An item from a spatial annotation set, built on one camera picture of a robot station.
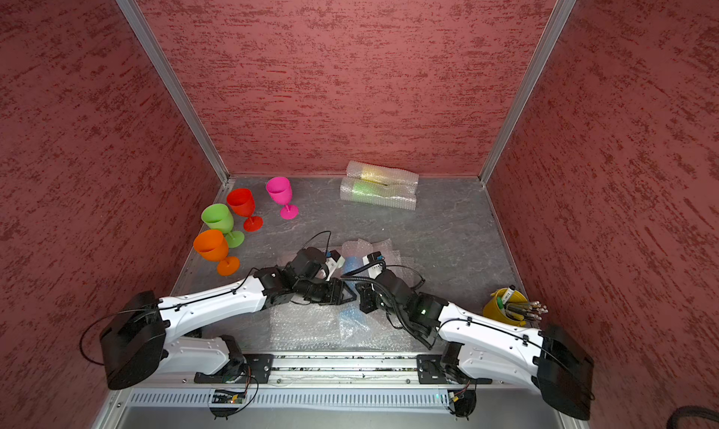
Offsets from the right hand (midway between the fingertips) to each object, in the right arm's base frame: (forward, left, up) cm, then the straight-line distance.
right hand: (356, 293), depth 78 cm
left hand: (-3, +2, -1) cm, 4 cm away
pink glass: (+37, +28, +5) cm, 47 cm away
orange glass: (+17, +47, +1) cm, 50 cm away
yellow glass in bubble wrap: (+51, -11, -4) cm, 53 cm away
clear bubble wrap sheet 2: (-6, +19, -7) cm, 21 cm away
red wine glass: (+32, +40, +5) cm, 51 cm away
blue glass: (-6, +2, 0) cm, 6 cm away
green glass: (+27, +47, +2) cm, 54 cm away
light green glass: (+40, -15, -4) cm, 43 cm away
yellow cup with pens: (-4, -44, -3) cm, 44 cm away
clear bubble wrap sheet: (-9, -4, 0) cm, 10 cm away
